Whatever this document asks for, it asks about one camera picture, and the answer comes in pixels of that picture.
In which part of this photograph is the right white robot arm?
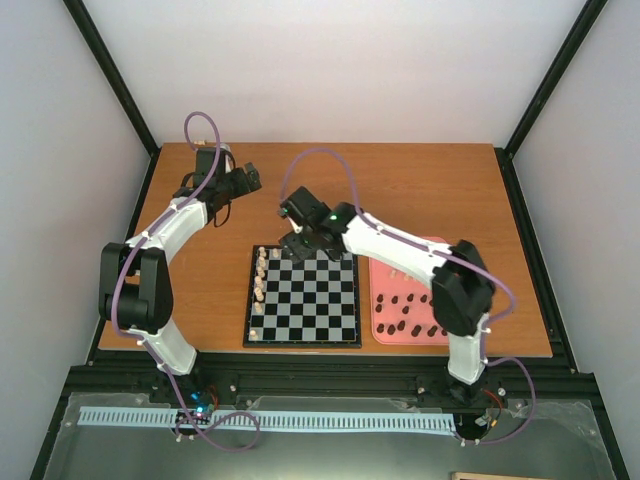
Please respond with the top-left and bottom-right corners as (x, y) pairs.
(278, 187), (496, 389)

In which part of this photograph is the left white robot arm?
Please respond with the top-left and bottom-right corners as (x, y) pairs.
(98, 144), (261, 403)

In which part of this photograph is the left green circuit board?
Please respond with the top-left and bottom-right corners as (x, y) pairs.
(189, 385), (219, 427)

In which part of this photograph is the right circuit board connector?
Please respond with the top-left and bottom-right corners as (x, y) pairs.
(474, 389), (504, 433)

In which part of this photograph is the black and silver chessboard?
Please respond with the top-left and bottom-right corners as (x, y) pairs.
(243, 245), (362, 348)

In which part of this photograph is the pink plastic tray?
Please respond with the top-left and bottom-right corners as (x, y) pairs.
(368, 258), (448, 346)

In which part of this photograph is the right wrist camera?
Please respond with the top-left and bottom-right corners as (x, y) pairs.
(278, 207), (303, 234)

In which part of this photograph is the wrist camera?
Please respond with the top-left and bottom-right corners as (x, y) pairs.
(278, 207), (303, 234)
(194, 139), (235, 171)

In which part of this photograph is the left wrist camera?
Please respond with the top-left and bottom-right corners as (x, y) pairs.
(194, 139), (235, 171)

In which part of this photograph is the black aluminium frame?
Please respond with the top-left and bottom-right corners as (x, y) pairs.
(31, 1), (629, 479)

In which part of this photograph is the light blue slotted cable duct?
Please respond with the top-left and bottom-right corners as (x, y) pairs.
(77, 406), (455, 436)

